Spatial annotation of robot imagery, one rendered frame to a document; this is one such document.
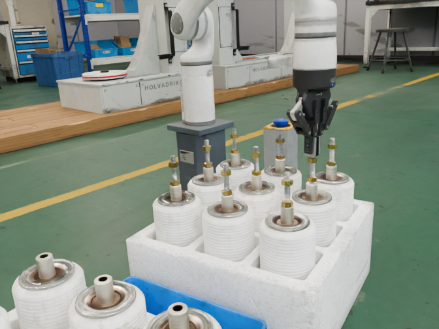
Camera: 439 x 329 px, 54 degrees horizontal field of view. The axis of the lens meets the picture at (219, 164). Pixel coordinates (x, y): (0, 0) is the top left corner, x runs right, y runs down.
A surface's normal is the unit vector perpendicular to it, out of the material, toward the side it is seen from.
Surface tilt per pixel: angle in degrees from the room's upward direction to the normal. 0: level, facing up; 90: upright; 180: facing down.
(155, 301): 88
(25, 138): 90
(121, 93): 90
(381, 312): 0
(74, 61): 92
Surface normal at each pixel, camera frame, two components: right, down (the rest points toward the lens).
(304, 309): -0.52, 0.29
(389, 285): -0.05, -0.95
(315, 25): -0.17, 0.32
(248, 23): -0.69, 0.26
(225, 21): 0.73, 0.18
